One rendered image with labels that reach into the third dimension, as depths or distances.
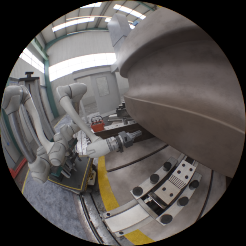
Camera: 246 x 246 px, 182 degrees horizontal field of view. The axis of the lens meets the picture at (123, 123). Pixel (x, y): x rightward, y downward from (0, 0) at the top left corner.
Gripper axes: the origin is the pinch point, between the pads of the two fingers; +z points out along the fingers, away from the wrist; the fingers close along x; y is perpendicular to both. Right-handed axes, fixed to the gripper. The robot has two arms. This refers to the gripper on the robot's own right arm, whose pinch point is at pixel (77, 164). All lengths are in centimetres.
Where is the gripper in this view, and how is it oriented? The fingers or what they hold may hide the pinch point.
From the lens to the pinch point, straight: 87.9
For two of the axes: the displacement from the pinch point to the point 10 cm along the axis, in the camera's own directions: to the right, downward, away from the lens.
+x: 0.6, 4.2, -9.0
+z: 1.9, 8.9, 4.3
